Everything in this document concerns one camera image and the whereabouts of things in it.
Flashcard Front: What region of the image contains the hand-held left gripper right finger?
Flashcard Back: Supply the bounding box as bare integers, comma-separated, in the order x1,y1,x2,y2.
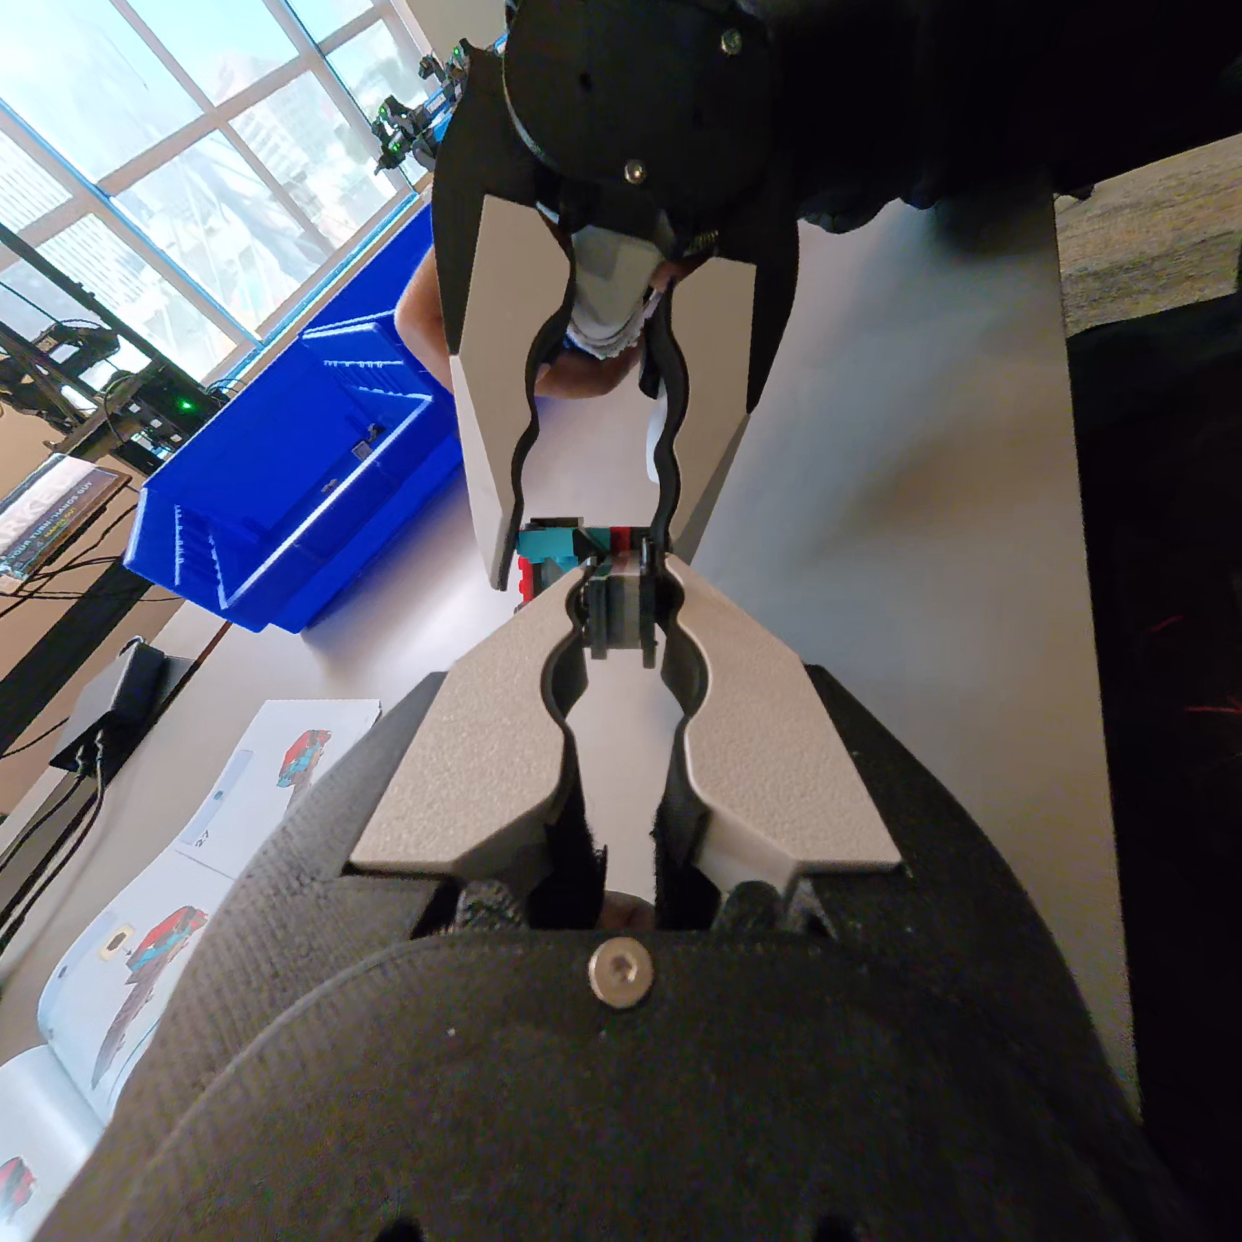
658,552,906,892

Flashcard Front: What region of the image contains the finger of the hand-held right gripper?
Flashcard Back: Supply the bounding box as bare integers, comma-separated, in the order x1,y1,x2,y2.
449,192,578,593
636,257,760,575

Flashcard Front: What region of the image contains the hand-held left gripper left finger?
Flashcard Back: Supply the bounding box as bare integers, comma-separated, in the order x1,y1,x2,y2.
347,571,597,883

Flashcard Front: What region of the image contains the toy brick vehicle model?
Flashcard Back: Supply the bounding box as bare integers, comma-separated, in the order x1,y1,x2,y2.
514,519,673,671

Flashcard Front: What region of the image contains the white desk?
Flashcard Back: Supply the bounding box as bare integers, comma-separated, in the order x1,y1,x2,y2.
0,189,1141,1118

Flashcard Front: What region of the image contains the person's right hand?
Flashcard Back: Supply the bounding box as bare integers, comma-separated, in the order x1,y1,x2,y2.
393,257,642,404

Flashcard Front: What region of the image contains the brick instruction booklet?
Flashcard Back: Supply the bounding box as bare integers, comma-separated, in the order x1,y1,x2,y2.
0,698,381,1242

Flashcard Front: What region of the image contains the blue plastic bin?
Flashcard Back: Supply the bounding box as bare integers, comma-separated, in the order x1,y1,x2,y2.
124,198,467,635

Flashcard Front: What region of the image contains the black power adapter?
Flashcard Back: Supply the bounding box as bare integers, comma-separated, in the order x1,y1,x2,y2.
49,640,195,778

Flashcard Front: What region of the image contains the person's dark clothing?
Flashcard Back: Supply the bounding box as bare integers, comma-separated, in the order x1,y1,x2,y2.
776,0,1242,234

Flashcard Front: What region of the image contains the dark printed board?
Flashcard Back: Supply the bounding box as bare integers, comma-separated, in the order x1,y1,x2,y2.
0,454,134,584

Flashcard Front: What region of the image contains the large window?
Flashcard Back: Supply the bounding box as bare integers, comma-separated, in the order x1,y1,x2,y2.
0,0,505,389

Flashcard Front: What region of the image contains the black cable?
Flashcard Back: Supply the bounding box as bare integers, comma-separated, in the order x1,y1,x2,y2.
0,747,109,957

